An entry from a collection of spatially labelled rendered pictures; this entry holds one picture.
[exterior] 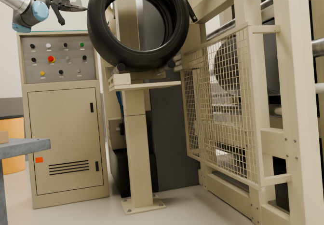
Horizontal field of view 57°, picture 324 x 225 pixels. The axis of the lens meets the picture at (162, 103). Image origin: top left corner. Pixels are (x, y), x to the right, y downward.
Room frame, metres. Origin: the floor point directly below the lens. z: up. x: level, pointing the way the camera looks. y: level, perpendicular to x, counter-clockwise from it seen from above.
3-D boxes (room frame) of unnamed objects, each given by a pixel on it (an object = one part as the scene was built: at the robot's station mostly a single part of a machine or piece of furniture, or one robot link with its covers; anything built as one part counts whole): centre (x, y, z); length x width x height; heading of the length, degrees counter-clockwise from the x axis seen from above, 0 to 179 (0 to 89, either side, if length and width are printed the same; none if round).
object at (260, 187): (1.64, -0.27, 0.65); 0.90 x 0.02 x 0.70; 15
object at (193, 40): (2.09, -0.20, 1.05); 0.20 x 0.15 x 0.30; 15
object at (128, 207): (2.02, 0.19, 0.01); 0.27 x 0.27 x 0.02; 15
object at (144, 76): (1.95, 0.15, 0.90); 0.40 x 0.03 x 0.10; 105
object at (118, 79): (1.74, 0.24, 0.83); 0.36 x 0.09 x 0.06; 15
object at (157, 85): (1.78, 0.11, 0.80); 0.37 x 0.36 x 0.02; 105
